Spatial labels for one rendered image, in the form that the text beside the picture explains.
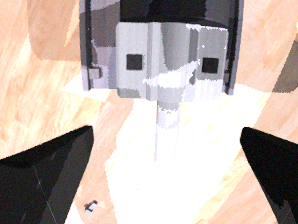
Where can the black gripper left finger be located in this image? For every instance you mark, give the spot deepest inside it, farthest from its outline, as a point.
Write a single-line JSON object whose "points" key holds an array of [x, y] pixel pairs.
{"points": [[37, 186]]}

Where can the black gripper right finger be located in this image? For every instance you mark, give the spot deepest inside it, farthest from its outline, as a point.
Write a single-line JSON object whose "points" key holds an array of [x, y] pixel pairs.
{"points": [[275, 164]]}

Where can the grey metal shaft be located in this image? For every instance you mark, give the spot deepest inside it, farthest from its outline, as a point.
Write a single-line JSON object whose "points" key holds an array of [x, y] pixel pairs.
{"points": [[167, 125]]}

